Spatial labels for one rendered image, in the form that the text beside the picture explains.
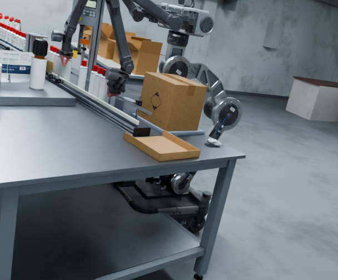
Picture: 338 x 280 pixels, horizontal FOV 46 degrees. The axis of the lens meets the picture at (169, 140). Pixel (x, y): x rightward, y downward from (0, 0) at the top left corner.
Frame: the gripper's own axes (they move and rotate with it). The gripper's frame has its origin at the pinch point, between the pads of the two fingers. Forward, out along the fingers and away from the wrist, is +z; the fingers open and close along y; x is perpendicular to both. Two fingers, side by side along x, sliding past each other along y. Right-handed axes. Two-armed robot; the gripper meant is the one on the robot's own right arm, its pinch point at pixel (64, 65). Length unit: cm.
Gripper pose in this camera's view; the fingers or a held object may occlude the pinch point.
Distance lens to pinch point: 278.5
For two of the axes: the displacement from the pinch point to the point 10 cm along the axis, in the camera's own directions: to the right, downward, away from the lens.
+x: 7.7, -0.4, 6.4
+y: 6.1, 3.4, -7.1
